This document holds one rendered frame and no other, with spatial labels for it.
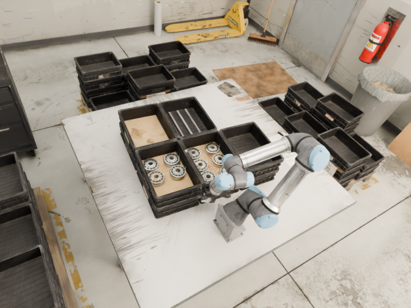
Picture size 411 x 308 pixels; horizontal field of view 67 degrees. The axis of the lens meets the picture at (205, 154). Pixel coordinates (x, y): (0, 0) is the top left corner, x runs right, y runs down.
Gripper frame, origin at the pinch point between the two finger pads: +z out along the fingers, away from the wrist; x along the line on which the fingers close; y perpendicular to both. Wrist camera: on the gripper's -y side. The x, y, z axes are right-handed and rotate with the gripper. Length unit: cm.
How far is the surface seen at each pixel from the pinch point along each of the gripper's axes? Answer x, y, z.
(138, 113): -70, 36, 44
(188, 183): -12.7, 6.4, 20.8
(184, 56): -184, -18, 120
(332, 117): -95, -155, 69
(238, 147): -41, -34, 29
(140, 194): -9, 34, 37
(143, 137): -49, 33, 39
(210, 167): -24.2, -10.0, 23.8
